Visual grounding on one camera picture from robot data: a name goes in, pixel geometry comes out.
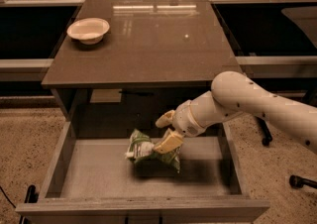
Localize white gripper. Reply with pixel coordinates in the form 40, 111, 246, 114
154, 99, 205, 154

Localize green jalapeno chip bag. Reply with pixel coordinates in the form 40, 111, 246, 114
125, 129, 182, 172

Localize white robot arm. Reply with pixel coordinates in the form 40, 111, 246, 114
154, 71, 317, 154

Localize grey cabinet with counter top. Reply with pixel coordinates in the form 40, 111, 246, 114
42, 0, 240, 139

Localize open grey top drawer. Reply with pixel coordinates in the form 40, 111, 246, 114
17, 123, 269, 224

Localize black chair leg with caster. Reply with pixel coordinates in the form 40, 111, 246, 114
257, 118, 272, 147

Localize white paper bowl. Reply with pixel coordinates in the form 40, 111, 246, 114
66, 18, 110, 45

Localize black caster wheel right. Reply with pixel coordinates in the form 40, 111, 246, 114
289, 175, 317, 189

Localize black caster bottom left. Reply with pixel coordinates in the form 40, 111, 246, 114
19, 184, 38, 224

